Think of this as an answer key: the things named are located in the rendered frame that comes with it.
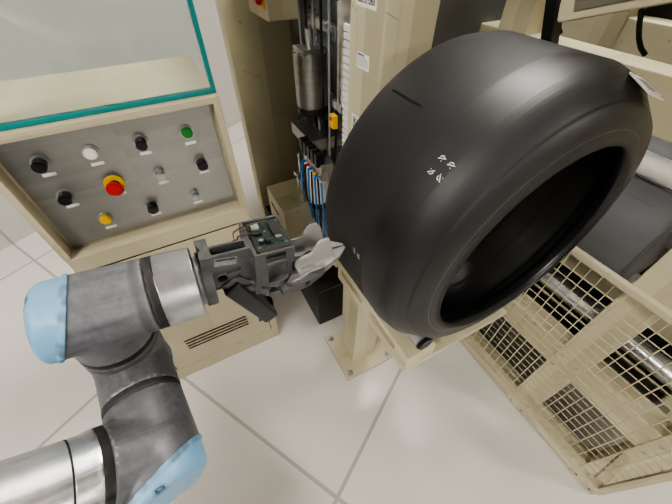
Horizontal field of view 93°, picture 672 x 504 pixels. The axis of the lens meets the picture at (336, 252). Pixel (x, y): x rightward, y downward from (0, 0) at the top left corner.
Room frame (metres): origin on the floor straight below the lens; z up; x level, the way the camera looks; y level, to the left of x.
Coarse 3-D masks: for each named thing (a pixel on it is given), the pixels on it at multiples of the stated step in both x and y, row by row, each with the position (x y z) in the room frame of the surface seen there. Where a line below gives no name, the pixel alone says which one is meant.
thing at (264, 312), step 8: (232, 288) 0.25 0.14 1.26; (240, 288) 0.25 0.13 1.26; (232, 296) 0.25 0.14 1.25; (240, 296) 0.25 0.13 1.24; (248, 296) 0.26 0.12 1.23; (256, 296) 0.27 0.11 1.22; (264, 296) 0.29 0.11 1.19; (240, 304) 0.25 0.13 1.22; (248, 304) 0.25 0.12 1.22; (256, 304) 0.26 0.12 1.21; (264, 304) 0.27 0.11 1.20; (272, 304) 0.28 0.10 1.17; (256, 312) 0.26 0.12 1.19; (264, 312) 0.26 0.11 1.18; (272, 312) 0.27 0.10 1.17; (264, 320) 0.26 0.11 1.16
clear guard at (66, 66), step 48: (0, 0) 0.74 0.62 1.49; (48, 0) 0.77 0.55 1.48; (96, 0) 0.81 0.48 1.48; (144, 0) 0.85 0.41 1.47; (192, 0) 0.89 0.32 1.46; (0, 48) 0.72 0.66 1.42; (48, 48) 0.75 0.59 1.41; (96, 48) 0.79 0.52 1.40; (144, 48) 0.83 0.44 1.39; (192, 48) 0.88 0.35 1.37; (0, 96) 0.69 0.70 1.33; (48, 96) 0.73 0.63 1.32; (96, 96) 0.77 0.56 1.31; (144, 96) 0.81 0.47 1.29; (192, 96) 0.86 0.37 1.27
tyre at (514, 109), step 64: (448, 64) 0.51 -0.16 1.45; (512, 64) 0.47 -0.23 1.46; (576, 64) 0.44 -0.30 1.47; (384, 128) 0.46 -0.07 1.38; (448, 128) 0.40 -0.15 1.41; (512, 128) 0.36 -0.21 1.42; (576, 128) 0.37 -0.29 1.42; (640, 128) 0.44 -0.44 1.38; (384, 192) 0.38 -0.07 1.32; (448, 192) 0.33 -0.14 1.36; (512, 192) 0.33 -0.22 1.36; (576, 192) 0.59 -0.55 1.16; (384, 256) 0.32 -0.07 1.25; (448, 256) 0.30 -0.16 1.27; (512, 256) 0.56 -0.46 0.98; (384, 320) 0.32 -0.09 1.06; (448, 320) 0.34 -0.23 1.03
